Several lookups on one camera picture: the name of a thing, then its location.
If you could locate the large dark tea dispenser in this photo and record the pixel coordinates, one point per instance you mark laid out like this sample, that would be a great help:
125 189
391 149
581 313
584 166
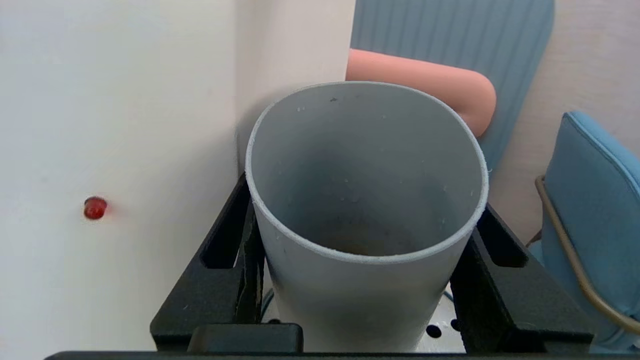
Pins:
125 100

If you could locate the light blue upholstered chair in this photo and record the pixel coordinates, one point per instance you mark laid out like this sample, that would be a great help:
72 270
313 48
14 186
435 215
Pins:
595 200

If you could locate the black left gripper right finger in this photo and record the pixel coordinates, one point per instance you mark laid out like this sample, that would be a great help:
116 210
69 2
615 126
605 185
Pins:
520 305

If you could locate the grey plastic cup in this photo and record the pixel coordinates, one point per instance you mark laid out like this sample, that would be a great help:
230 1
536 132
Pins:
365 200

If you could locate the pink bench bolster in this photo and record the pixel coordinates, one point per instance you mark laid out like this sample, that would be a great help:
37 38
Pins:
430 80

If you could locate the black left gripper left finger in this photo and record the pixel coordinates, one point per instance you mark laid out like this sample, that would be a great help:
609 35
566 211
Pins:
210 300

